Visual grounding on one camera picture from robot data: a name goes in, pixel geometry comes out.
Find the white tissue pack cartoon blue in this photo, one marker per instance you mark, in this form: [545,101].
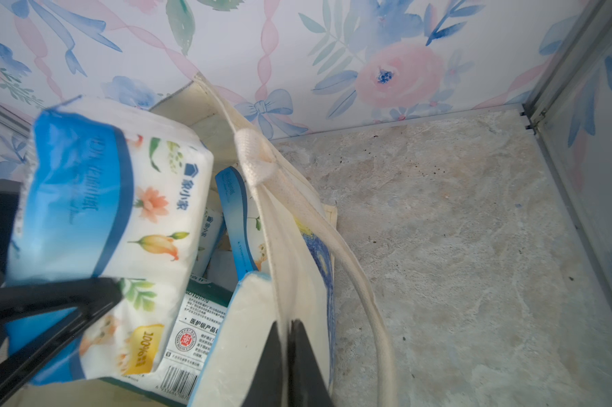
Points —
[234,357]

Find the aluminium corner post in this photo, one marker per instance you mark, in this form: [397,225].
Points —
[589,36]
[13,122]

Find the colourful cartoon tissue pack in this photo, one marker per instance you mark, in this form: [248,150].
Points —
[201,314]

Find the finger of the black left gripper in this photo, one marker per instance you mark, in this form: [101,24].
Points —
[37,322]

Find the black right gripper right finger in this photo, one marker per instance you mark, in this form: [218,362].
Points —
[306,387]

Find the left aluminium corner post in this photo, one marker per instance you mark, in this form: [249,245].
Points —
[13,122]

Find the cream canvas bag starry print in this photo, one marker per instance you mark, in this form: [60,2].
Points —
[298,237]

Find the blue tissue pack barcode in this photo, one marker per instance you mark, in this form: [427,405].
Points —
[112,192]

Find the right aluminium corner post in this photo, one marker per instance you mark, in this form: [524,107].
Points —
[589,36]

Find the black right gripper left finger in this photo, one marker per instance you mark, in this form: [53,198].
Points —
[267,384]

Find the floral blue tissue pack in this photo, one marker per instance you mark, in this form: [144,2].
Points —
[243,222]

